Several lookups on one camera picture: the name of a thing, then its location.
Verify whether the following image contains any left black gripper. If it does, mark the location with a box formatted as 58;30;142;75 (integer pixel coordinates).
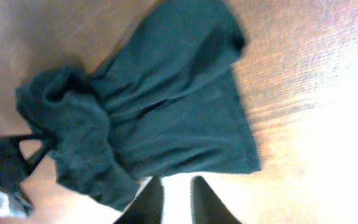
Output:
0;134;55;193

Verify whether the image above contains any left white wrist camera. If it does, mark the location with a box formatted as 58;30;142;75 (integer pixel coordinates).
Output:
0;189;34;218

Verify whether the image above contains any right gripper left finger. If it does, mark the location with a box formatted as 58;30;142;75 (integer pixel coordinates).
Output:
114;176;164;224

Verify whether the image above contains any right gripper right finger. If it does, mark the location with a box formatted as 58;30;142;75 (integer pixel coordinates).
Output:
190;176;241;224

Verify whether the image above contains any black Nike t-shirt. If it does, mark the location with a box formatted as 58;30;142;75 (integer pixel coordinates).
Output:
16;0;261;210

